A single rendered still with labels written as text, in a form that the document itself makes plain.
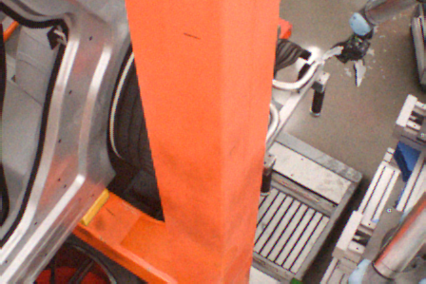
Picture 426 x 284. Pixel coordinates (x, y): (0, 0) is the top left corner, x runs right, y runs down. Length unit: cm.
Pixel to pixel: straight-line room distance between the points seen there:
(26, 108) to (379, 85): 187
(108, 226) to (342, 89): 152
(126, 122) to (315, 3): 183
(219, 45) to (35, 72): 117
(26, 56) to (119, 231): 63
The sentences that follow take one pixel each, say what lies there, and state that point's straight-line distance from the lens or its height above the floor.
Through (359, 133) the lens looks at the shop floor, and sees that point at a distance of 313.
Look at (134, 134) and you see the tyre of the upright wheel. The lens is 196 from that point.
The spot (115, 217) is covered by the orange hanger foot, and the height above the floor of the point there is 68.
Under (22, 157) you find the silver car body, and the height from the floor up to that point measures 101.
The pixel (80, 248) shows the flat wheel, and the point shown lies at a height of 50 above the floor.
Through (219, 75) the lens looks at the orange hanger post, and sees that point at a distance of 90.
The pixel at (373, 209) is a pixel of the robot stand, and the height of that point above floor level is 23.
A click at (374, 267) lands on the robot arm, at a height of 117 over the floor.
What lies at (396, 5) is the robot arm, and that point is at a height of 117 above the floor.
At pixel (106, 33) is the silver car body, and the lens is 171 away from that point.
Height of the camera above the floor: 265
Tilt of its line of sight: 59 degrees down
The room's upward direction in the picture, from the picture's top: 1 degrees counter-clockwise
